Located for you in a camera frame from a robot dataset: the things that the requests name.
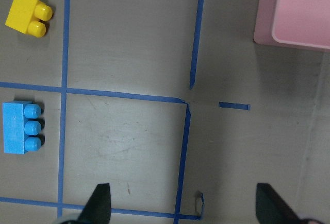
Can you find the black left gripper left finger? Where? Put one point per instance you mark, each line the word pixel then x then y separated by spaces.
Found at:
pixel 98 207

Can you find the yellow toy block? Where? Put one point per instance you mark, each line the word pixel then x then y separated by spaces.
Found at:
pixel 27 17

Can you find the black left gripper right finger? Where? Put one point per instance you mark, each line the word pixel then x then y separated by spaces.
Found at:
pixel 271 208

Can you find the pink plastic box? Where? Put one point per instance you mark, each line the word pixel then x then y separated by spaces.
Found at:
pixel 302 24

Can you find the blue toy block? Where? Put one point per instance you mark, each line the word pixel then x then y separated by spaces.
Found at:
pixel 21 127

